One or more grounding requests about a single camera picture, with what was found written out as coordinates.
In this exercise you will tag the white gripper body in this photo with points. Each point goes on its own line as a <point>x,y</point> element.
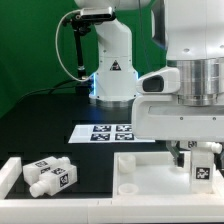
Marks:
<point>157,117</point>

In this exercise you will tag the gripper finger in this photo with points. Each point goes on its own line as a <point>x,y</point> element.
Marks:
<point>174,149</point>

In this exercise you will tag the white square tabletop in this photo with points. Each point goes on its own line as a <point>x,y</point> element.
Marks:
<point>155,174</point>

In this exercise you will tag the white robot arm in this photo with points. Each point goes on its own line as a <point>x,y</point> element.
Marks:
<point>183,101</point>

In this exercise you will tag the white sheet with tags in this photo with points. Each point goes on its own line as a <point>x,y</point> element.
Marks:
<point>103,133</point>

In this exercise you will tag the white U-shaped fence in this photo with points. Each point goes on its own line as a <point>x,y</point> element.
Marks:
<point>113,210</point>

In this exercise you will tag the black camera stand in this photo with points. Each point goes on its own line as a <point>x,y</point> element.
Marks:
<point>80,29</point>

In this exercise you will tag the grey camera on stand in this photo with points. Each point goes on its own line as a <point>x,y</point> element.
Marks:
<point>96,14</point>

